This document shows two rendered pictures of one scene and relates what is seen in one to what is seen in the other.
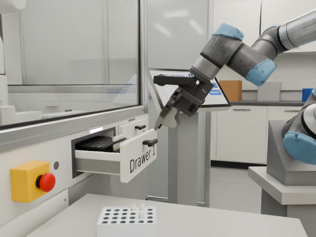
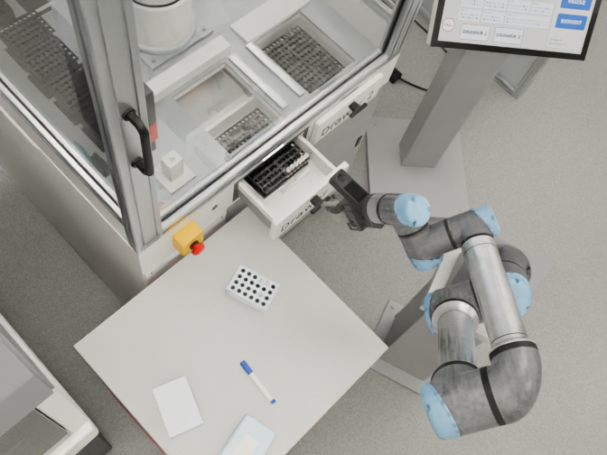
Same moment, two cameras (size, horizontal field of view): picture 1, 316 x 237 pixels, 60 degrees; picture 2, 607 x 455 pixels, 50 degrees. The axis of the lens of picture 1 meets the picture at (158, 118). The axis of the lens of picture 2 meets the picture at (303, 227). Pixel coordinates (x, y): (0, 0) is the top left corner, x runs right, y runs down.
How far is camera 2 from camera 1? 1.42 m
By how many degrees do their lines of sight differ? 59
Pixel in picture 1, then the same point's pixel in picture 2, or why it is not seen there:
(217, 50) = (388, 219)
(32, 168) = (187, 243)
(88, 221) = (229, 261)
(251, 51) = (417, 246)
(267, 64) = (423, 264)
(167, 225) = (282, 300)
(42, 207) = not seen: hidden behind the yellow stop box
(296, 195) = not seen: hidden behind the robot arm
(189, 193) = (448, 124)
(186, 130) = (481, 57)
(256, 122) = not seen: outside the picture
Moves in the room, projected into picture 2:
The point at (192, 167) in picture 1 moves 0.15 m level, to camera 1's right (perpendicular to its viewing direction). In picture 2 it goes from (467, 99) to (502, 118)
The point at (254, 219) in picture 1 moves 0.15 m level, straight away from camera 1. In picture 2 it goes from (352, 329) to (390, 297)
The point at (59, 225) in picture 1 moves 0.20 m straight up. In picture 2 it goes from (207, 256) to (208, 227)
